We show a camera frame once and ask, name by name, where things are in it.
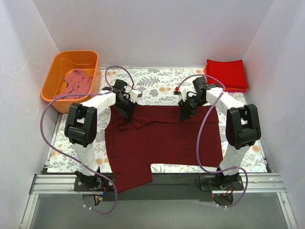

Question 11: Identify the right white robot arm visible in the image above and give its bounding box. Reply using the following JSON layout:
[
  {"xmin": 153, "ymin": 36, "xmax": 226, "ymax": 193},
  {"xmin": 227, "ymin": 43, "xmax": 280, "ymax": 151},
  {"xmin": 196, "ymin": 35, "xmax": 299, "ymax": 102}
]
[{"xmin": 174, "ymin": 74, "xmax": 261, "ymax": 189}]

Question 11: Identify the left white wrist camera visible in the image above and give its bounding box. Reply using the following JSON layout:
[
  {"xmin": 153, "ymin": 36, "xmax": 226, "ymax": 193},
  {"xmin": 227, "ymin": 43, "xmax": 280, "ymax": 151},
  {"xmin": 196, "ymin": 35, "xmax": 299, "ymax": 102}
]
[{"xmin": 129, "ymin": 89, "xmax": 142, "ymax": 101}]

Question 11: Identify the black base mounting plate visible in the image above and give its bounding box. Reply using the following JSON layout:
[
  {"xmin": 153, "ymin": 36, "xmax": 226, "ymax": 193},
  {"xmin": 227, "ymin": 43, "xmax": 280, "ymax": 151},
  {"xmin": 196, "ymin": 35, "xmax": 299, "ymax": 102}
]
[{"xmin": 74, "ymin": 173, "xmax": 245, "ymax": 205}]

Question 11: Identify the orange folded t shirt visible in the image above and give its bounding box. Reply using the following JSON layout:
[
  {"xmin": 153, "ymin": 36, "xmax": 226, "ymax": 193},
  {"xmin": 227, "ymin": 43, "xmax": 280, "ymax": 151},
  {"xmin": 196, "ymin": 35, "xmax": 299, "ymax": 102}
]
[{"xmin": 225, "ymin": 87, "xmax": 247, "ymax": 93}]

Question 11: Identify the pink t shirt in basket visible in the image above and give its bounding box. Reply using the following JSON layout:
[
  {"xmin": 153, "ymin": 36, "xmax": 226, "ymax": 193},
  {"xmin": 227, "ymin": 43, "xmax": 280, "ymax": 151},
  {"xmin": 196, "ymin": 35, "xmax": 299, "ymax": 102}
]
[{"xmin": 53, "ymin": 69, "xmax": 92, "ymax": 99}]

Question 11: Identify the dark maroon t shirt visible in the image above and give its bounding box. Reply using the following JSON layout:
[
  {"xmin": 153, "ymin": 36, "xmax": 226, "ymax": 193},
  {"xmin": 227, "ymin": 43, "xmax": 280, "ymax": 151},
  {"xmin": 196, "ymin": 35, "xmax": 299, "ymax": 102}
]
[{"xmin": 105, "ymin": 105, "xmax": 209, "ymax": 192}]

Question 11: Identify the aluminium frame rail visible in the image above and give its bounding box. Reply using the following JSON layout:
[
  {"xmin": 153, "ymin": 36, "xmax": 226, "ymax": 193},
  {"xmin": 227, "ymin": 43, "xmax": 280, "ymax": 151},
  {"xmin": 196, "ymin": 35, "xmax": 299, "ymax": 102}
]
[{"xmin": 21, "ymin": 173, "xmax": 297, "ymax": 229}]

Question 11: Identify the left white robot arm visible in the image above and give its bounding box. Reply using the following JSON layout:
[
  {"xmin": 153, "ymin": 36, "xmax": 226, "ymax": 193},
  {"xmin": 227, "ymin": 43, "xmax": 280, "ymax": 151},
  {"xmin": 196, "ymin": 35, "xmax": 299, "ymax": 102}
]
[{"xmin": 64, "ymin": 80, "xmax": 142, "ymax": 191}]

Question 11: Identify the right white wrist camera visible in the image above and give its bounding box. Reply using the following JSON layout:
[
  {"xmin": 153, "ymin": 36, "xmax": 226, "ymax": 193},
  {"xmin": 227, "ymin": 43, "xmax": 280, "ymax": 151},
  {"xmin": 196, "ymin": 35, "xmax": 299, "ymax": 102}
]
[{"xmin": 173, "ymin": 86, "xmax": 187, "ymax": 101}]

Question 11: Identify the red folded t shirt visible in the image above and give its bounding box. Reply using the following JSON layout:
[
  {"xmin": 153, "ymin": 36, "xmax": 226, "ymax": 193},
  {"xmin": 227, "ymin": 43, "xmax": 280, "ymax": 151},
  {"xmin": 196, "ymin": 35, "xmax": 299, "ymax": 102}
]
[{"xmin": 205, "ymin": 59, "xmax": 248, "ymax": 89}]

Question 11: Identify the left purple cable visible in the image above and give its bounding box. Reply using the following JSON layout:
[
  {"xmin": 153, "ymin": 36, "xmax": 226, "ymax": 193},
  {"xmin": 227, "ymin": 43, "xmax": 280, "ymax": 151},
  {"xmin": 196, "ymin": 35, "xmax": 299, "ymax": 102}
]
[{"xmin": 40, "ymin": 65, "xmax": 134, "ymax": 215}]

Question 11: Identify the orange plastic basket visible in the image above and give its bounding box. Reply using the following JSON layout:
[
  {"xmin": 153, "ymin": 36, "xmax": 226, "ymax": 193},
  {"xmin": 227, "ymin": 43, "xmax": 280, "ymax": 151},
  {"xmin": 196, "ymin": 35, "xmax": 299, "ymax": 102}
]
[{"xmin": 41, "ymin": 50, "xmax": 102, "ymax": 103}]

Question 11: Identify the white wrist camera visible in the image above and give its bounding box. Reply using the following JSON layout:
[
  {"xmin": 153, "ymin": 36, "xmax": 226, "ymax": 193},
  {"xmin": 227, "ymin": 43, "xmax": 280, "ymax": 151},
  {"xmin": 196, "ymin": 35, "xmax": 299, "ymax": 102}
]
[
  {"xmin": 129, "ymin": 89, "xmax": 142, "ymax": 101},
  {"xmin": 173, "ymin": 86, "xmax": 187, "ymax": 101}
]

